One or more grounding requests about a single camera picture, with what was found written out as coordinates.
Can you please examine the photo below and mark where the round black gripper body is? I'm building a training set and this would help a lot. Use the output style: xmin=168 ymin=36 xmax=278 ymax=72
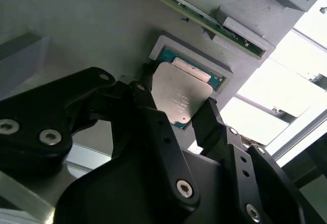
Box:
xmin=54 ymin=149 xmax=246 ymax=224

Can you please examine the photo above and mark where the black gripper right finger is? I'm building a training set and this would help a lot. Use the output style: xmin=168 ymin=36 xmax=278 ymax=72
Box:
xmin=191 ymin=97 xmax=327 ymax=224

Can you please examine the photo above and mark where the silver topped green CPU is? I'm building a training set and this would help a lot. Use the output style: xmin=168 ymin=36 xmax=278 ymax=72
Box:
xmin=150 ymin=45 xmax=224 ymax=131

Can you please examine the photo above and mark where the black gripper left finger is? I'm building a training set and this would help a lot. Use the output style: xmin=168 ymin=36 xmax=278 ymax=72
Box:
xmin=0 ymin=62 xmax=201 ymax=211

